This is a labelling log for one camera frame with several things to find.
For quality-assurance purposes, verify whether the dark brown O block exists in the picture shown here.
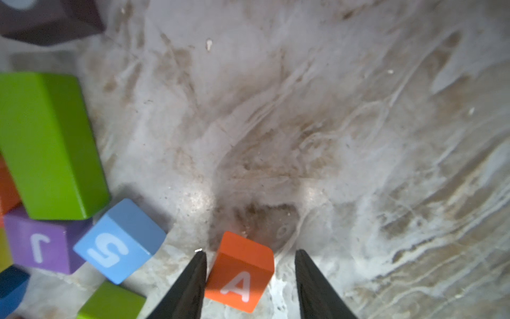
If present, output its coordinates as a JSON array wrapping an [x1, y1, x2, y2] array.
[[1, 0, 105, 47]]

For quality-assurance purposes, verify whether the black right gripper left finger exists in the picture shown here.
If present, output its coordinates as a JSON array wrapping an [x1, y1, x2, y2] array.
[[148, 251, 207, 318]]

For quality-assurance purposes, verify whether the orange A block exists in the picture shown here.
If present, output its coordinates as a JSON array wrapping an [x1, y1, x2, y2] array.
[[205, 231, 275, 313]]

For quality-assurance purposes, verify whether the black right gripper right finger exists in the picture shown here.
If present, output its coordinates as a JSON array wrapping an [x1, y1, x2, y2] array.
[[295, 249, 357, 319]]

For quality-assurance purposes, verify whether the green N block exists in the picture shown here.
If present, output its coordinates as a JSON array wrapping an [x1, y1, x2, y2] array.
[[77, 281, 146, 319]]

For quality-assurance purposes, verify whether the blue 9 block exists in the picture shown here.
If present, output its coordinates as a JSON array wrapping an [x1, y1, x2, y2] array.
[[1, 266, 30, 319]]

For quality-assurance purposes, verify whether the long green block right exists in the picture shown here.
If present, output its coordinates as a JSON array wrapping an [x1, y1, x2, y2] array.
[[1, 72, 110, 221]]

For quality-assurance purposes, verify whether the purple J block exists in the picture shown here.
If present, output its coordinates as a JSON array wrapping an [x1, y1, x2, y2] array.
[[4, 205, 93, 275]]

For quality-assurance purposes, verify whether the plain yellow block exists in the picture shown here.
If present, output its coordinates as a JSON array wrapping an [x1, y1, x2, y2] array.
[[0, 228, 13, 272]]

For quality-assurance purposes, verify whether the orange R block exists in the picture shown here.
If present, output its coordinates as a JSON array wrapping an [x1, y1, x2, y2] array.
[[1, 156, 21, 223]]

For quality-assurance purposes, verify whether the light blue 5 block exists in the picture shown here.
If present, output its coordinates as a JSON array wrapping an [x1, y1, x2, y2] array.
[[73, 199, 166, 284]]

